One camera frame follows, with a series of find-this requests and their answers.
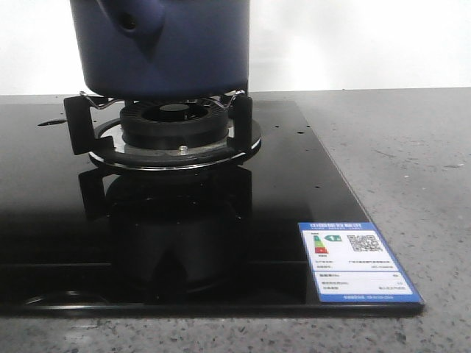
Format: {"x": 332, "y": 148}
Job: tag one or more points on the blue energy label sticker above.
{"x": 351, "y": 263}

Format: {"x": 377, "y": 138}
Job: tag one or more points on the right burner with pot support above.
{"x": 165, "y": 135}

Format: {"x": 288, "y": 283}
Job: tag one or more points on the dark blue cooking pot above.
{"x": 162, "y": 49}

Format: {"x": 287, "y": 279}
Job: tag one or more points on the black glass gas stove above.
{"x": 78, "y": 239}

